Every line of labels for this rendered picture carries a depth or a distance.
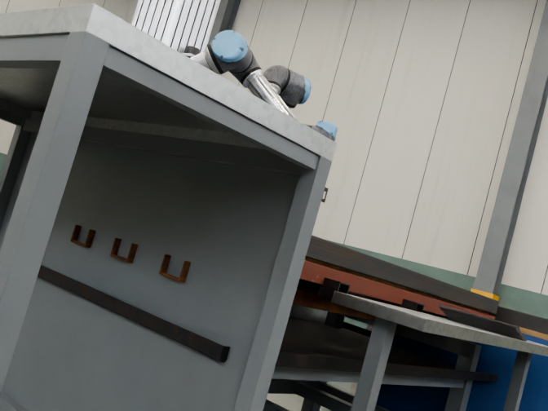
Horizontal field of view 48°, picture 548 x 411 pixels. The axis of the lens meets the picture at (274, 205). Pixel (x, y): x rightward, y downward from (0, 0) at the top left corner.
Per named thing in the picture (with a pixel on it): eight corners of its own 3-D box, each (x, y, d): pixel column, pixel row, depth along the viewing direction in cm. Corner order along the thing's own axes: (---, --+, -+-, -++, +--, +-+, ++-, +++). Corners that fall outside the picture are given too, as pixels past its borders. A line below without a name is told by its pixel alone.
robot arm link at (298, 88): (219, 153, 296) (284, 61, 271) (245, 163, 304) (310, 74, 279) (224, 170, 287) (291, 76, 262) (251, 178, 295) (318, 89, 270)
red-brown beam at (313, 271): (492, 328, 257) (496, 314, 257) (245, 264, 140) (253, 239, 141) (471, 322, 263) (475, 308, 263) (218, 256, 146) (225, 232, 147)
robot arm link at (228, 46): (129, 126, 238) (258, 65, 231) (112, 116, 223) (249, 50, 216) (119, 99, 240) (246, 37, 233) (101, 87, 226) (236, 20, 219)
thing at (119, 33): (332, 161, 128) (337, 143, 128) (86, 31, 83) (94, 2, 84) (29, 121, 214) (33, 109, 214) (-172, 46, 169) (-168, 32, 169)
